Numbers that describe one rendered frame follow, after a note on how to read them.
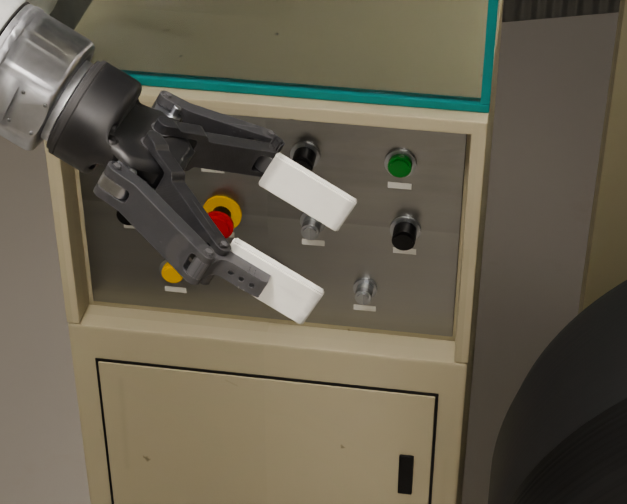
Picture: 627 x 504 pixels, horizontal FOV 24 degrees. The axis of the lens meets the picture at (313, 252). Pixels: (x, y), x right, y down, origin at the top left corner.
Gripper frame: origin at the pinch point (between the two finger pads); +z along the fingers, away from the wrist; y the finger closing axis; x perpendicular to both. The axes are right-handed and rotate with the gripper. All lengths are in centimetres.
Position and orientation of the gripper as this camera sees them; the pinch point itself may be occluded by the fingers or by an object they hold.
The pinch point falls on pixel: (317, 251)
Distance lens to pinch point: 103.4
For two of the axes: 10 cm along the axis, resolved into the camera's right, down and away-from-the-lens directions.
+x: 4.9, -7.2, -5.0
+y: -1.9, 4.7, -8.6
